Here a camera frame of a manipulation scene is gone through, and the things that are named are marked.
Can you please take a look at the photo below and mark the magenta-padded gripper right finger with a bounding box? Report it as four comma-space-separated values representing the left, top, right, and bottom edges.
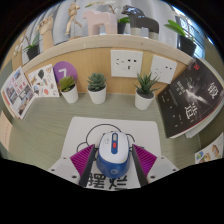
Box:
131, 143, 179, 188

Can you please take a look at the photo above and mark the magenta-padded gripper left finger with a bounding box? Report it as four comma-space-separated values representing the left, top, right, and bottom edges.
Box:
48, 143, 98, 188

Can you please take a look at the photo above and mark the blue and white computer mouse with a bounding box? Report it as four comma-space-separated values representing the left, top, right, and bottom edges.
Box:
96, 131, 131, 179

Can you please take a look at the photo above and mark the colourful food picture card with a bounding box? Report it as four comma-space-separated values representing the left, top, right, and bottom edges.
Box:
194, 132, 224, 164

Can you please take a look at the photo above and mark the small succulent in white pot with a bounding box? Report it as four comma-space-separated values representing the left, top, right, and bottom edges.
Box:
86, 72, 108, 105
57, 75, 80, 104
133, 72, 160, 111

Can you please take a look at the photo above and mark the black cover book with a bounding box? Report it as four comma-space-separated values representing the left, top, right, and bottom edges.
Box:
157, 58, 224, 139

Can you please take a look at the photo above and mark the red and white photo magazine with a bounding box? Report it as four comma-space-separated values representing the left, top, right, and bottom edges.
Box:
0, 65, 36, 120

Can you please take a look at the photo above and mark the round purple number sign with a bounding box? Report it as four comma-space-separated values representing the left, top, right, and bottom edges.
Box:
53, 60, 79, 84

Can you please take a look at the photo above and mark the grey curtain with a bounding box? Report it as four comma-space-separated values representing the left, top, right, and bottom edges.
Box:
19, 0, 181, 64

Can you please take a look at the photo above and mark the black wooden horse figure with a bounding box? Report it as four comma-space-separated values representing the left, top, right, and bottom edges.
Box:
120, 4, 160, 41

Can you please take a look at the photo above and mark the wooden artist mannequin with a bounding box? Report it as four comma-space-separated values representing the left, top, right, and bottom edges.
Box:
64, 2, 83, 41

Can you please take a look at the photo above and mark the pink wooden horse figure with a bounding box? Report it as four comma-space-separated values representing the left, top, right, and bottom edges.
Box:
82, 8, 118, 37

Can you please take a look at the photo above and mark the white wall socket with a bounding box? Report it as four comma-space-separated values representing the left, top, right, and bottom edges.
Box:
110, 49, 144, 79
149, 54, 178, 85

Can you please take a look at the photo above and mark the window with dark frame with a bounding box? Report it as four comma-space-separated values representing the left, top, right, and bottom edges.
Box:
173, 6, 214, 51

